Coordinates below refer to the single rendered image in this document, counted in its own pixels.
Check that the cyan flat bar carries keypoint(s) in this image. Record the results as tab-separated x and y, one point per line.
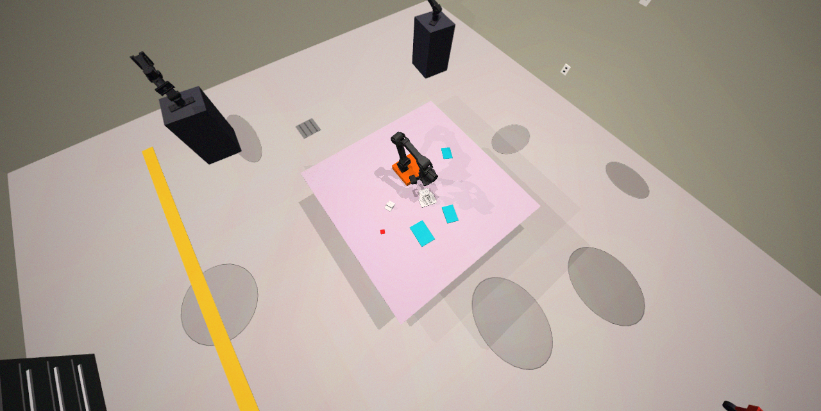
422	233
449	213

